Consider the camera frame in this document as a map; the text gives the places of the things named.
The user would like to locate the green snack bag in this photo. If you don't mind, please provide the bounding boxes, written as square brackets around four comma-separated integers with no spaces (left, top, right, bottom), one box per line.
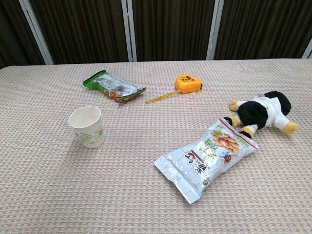
[82,70,147,103]

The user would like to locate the woven beige tablecloth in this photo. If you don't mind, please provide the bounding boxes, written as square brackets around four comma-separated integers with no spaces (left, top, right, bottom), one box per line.
[0,58,312,234]

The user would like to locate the black white plush toy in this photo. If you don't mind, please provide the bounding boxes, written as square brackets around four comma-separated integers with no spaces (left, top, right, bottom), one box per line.
[223,91,300,140]

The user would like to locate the yellow tape measure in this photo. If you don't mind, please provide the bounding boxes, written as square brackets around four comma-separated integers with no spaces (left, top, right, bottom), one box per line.
[145,75,204,104]

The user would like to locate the silver snack bag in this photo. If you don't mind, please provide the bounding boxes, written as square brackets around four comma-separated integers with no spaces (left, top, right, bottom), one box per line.
[154,117,258,205]

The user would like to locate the white paper cup green print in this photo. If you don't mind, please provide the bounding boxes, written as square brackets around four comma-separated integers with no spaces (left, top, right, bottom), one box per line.
[68,106,105,149]

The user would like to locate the dark folding screen partition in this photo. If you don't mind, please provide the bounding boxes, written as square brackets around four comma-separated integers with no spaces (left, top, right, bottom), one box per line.
[0,0,312,70]

